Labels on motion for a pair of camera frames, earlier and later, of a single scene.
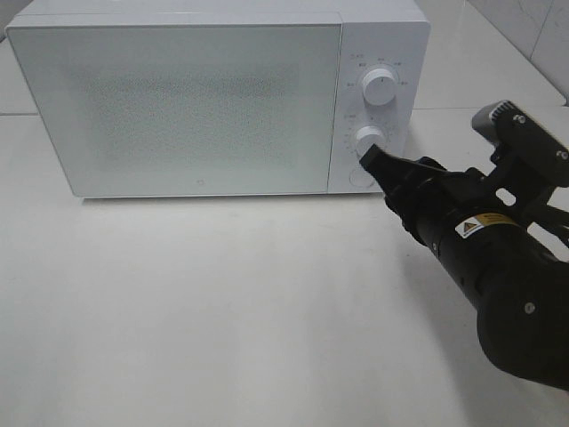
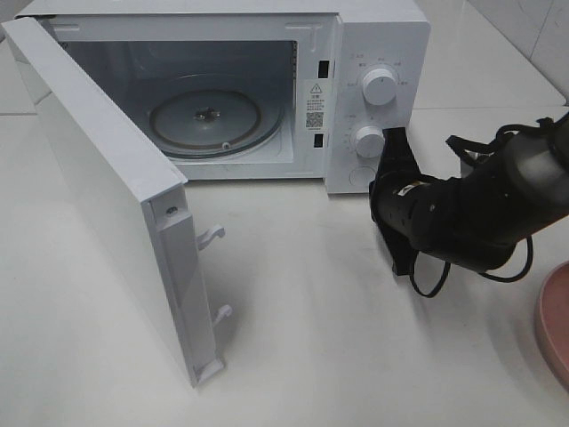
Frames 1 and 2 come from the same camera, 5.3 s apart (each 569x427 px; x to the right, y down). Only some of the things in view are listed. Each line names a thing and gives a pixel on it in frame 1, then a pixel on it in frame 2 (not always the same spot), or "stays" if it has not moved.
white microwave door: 185,109 to 140,194
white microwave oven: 223,100 stays
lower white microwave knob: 365,137 stays
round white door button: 361,178 stays
